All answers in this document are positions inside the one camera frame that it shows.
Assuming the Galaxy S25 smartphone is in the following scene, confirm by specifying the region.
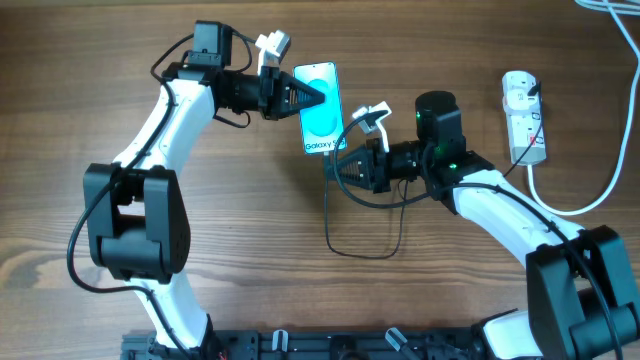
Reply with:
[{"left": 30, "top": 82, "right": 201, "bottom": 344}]
[{"left": 293, "top": 62, "right": 344, "bottom": 155}]

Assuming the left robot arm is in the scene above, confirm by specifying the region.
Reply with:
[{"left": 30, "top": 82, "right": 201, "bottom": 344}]
[{"left": 74, "top": 21, "right": 324, "bottom": 359}]

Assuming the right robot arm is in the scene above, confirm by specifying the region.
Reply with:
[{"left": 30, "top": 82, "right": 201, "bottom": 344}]
[{"left": 324, "top": 91, "right": 639, "bottom": 359}]

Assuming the white charger plug adapter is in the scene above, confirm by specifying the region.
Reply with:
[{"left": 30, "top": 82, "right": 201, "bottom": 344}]
[{"left": 503, "top": 88, "right": 540, "bottom": 116}]

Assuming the white power strip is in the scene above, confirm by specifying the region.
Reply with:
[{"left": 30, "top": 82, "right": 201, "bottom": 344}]
[{"left": 502, "top": 70, "right": 546, "bottom": 166}]

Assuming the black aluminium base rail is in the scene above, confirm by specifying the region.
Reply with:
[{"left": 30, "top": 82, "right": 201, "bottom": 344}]
[{"left": 120, "top": 327, "right": 481, "bottom": 360}]

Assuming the white power strip cord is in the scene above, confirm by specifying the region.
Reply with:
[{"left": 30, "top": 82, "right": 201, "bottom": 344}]
[{"left": 526, "top": 0, "right": 640, "bottom": 217}]

